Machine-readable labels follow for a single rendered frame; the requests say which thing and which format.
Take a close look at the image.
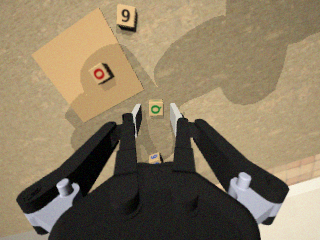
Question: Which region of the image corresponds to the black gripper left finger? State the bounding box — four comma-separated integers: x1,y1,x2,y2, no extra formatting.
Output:
16,104,142,235

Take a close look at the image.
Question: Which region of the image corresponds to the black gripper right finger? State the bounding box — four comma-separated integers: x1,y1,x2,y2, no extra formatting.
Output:
170,103,290,226

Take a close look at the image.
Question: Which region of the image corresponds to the tan square mat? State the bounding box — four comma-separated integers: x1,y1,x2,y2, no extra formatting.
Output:
32,7,144,122

